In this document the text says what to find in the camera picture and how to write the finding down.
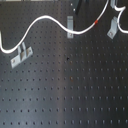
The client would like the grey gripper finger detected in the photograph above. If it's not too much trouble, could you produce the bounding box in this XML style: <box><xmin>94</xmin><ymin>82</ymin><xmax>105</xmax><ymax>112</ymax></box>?
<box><xmin>74</xmin><ymin>0</ymin><xmax>82</xmax><ymax>14</ymax></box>

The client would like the white cable with red mark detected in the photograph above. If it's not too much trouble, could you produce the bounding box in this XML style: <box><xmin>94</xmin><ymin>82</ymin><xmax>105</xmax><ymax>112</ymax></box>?
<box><xmin>0</xmin><ymin>0</ymin><xmax>128</xmax><ymax>54</ymax></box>

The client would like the black perforated breadboard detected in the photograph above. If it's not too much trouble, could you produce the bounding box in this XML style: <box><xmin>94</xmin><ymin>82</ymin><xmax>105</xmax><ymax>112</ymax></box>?
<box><xmin>0</xmin><ymin>0</ymin><xmax>128</xmax><ymax>128</ymax></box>

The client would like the middle metal cable clip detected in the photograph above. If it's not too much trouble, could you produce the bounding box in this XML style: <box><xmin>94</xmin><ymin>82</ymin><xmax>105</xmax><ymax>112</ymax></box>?
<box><xmin>67</xmin><ymin>16</ymin><xmax>74</xmax><ymax>39</ymax></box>

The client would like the metal cable clip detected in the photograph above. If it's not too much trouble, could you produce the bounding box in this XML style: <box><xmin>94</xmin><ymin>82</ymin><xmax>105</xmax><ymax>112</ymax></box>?
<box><xmin>107</xmin><ymin>17</ymin><xmax>118</xmax><ymax>39</ymax></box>
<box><xmin>67</xmin><ymin>16</ymin><xmax>74</xmax><ymax>39</ymax></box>
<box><xmin>11</xmin><ymin>43</ymin><xmax>33</xmax><ymax>68</ymax></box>

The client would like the right metal cable clip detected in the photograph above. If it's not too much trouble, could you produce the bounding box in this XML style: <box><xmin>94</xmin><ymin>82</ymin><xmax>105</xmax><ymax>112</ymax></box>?
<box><xmin>107</xmin><ymin>17</ymin><xmax>118</xmax><ymax>39</ymax></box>

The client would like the left metal cable clip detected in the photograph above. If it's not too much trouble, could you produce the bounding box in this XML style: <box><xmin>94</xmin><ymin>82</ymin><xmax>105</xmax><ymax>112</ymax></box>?
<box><xmin>11</xmin><ymin>43</ymin><xmax>33</xmax><ymax>68</ymax></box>

